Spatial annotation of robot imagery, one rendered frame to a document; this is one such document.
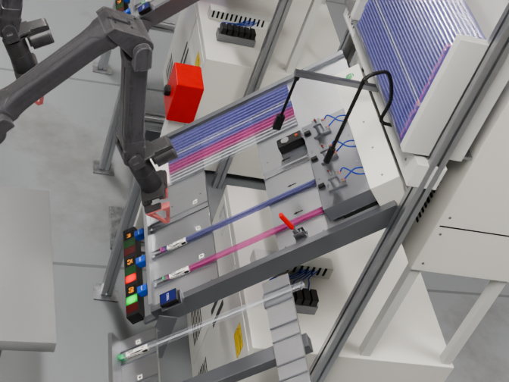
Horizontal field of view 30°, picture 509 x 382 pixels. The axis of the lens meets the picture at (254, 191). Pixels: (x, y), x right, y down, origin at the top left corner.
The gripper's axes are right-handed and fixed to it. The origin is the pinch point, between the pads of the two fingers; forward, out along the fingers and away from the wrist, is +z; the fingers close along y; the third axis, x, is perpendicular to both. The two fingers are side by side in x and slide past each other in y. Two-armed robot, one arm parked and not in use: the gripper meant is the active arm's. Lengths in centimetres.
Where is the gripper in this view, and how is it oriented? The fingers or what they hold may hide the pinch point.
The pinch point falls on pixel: (165, 208)
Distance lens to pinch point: 258.2
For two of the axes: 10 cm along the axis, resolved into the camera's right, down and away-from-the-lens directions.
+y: -1.3, -6.6, 7.4
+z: 3.2, 6.8, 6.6
